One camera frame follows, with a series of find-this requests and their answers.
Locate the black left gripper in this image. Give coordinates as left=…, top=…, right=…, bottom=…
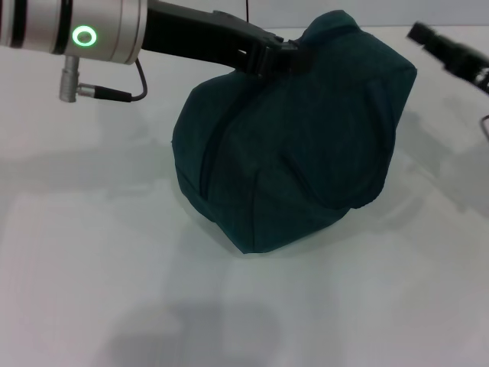
left=140, top=0, right=313, bottom=78

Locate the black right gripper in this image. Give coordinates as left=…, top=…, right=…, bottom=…
left=406, top=21, right=489, bottom=95

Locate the dark teal insulated lunch bag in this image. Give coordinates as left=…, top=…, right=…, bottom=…
left=170, top=10, right=417, bottom=255

